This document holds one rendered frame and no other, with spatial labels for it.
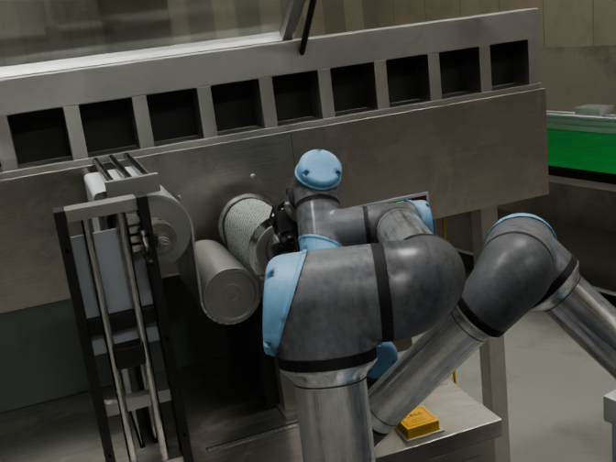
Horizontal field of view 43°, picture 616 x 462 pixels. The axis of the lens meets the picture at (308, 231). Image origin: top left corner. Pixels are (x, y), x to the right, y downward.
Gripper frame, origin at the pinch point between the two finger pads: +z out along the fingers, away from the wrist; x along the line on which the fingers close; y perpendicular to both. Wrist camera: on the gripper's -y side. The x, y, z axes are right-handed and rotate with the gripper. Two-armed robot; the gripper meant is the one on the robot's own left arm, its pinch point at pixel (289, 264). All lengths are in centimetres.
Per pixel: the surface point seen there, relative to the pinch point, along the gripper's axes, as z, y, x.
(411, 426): 2.6, -37.5, -13.7
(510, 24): 3, 54, -80
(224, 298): 6.8, -1.6, 13.5
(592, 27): 196, 189, -299
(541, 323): 217, 22, -188
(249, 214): 7.6, 16.5, 2.6
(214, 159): 17.2, 37.1, 4.2
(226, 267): 3.5, 3.7, 11.8
